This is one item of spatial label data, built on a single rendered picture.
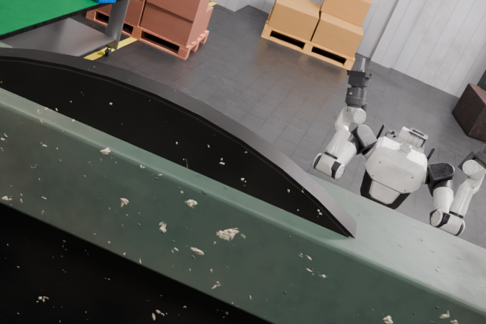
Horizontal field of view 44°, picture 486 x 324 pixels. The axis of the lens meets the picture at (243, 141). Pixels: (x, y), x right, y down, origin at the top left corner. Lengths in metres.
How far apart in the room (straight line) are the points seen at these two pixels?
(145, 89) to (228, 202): 0.11
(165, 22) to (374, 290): 6.21
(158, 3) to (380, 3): 3.77
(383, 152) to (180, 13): 4.05
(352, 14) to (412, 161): 5.86
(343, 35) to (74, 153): 7.81
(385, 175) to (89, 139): 2.47
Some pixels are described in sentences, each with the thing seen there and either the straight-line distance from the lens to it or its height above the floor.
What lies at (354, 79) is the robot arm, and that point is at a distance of 2.74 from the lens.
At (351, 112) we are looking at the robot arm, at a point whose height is 1.51.
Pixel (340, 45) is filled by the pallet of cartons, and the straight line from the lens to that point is 8.30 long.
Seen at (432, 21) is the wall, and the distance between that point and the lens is 9.15.
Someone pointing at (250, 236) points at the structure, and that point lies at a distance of 0.49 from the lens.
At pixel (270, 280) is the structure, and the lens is 0.51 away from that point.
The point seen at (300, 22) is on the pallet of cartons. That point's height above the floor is 0.37.
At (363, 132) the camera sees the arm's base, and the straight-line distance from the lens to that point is 2.91.
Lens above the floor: 2.46
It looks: 27 degrees down
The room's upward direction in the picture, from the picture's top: 21 degrees clockwise
